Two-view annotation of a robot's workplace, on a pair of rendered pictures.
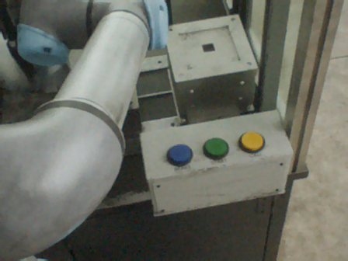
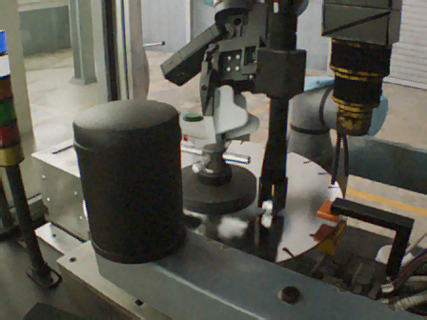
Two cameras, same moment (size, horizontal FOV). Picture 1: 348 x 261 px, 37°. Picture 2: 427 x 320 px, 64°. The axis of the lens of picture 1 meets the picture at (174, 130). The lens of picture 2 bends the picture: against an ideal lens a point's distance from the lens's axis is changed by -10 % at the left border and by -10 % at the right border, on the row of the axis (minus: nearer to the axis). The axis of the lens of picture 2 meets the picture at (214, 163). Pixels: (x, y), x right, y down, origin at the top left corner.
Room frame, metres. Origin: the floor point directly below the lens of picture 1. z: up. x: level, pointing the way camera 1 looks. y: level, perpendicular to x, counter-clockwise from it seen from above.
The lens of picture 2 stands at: (1.21, 0.52, 1.18)
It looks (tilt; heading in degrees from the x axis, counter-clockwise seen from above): 25 degrees down; 219
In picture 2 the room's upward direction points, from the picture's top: straight up
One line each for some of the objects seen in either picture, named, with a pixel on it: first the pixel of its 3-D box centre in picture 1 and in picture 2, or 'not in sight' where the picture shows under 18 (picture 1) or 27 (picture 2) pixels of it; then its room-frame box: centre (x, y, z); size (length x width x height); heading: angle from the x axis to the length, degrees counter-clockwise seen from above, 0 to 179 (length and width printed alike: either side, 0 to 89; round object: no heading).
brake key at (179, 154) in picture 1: (179, 155); not in sight; (0.56, -0.01, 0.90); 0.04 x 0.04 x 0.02
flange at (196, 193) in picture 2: not in sight; (213, 177); (0.87, 0.24, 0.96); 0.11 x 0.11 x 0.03
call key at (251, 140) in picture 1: (252, 142); not in sight; (0.57, -0.14, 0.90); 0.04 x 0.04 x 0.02
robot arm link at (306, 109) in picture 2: not in sight; (315, 100); (0.26, 0.10, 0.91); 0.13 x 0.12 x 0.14; 81
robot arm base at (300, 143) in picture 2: not in sight; (309, 139); (0.26, 0.10, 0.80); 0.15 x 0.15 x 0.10
